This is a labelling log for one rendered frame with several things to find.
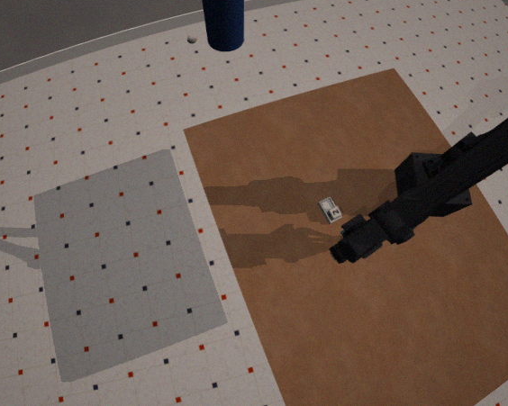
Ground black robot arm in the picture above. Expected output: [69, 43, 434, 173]
[330, 118, 508, 264]

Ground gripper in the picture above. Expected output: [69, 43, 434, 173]
[341, 214, 383, 258]

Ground white rectangular tray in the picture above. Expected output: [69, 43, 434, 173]
[318, 197, 341, 224]

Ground white number cube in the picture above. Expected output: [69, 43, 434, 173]
[326, 206, 341, 221]

